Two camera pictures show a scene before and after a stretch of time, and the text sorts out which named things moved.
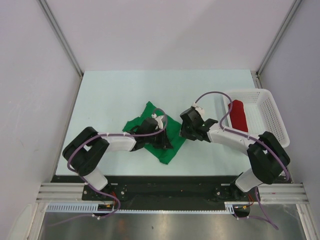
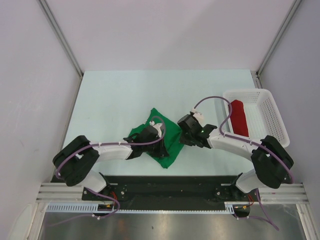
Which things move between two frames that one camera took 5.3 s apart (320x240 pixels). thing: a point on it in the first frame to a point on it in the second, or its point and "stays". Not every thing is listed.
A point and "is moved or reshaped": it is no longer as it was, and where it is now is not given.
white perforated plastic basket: [260, 114] stays
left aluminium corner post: [65, 42] stays
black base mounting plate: [165, 192] stays
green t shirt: [172, 128] is moved or reshaped
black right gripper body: [187, 131] to [186, 138]
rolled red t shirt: [238, 115] stays
